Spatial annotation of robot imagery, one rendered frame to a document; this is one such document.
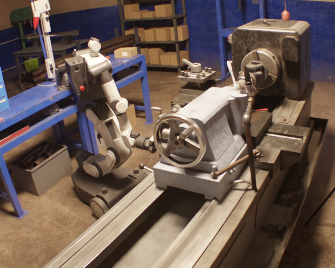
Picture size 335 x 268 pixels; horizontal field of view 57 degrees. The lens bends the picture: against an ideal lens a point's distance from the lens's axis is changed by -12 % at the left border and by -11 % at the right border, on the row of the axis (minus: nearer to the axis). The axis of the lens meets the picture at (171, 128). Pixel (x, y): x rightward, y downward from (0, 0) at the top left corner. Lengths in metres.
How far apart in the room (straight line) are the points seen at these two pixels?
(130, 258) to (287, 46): 1.62
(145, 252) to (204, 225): 0.26
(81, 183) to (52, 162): 0.48
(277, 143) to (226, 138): 0.37
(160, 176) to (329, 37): 4.54
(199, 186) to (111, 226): 0.39
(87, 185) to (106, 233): 1.62
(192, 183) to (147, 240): 0.30
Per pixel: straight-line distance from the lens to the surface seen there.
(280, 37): 2.35
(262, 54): 2.19
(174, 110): 1.82
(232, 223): 1.30
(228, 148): 1.48
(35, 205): 3.17
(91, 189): 2.85
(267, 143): 1.75
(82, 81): 2.39
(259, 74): 2.01
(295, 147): 1.72
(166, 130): 1.48
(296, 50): 2.28
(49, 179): 3.33
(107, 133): 2.51
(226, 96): 1.55
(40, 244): 2.72
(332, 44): 5.66
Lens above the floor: 1.68
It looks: 24 degrees down
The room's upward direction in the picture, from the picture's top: 6 degrees counter-clockwise
